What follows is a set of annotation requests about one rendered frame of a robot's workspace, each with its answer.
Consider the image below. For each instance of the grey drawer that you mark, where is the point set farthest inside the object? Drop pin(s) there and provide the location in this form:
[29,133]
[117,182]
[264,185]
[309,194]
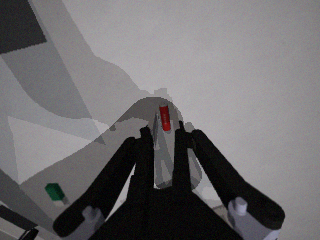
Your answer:
[222,212]

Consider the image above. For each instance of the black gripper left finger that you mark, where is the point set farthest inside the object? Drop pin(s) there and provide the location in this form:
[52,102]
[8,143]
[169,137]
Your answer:
[84,217]

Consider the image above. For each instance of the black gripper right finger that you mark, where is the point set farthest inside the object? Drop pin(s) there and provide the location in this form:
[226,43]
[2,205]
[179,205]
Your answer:
[253,215]

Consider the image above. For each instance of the red cylinder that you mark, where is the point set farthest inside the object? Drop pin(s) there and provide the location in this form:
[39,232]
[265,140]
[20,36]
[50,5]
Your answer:
[164,116]

